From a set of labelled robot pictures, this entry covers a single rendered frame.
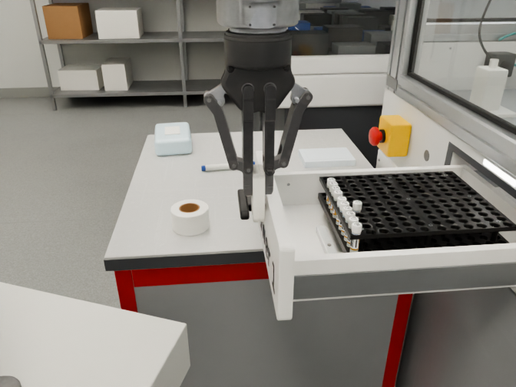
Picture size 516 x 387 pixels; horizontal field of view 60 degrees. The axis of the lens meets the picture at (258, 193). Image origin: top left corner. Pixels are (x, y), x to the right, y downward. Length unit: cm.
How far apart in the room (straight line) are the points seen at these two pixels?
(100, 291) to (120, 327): 145
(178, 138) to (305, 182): 51
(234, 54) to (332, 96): 96
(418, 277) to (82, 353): 40
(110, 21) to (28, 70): 118
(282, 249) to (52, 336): 27
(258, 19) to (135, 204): 58
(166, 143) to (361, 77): 64
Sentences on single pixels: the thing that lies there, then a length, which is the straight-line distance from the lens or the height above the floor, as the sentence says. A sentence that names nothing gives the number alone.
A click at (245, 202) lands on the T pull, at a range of 61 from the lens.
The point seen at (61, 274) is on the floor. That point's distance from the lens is 216.
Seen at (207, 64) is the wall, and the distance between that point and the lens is 479.
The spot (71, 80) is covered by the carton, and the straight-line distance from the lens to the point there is 463.
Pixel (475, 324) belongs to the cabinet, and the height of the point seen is 69.
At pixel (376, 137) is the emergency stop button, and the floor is 88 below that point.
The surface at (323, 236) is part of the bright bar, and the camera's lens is 66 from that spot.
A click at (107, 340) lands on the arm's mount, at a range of 55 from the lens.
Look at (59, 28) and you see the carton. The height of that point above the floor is 71.
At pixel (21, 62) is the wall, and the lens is 515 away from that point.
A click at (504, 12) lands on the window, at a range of 78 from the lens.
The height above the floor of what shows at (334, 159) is 78.
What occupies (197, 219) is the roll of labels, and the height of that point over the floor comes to 79.
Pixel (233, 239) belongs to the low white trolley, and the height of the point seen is 76.
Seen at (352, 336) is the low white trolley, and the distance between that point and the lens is 98.
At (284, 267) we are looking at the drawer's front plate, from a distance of 51.
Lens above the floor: 120
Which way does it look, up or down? 27 degrees down
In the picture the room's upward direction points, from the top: straight up
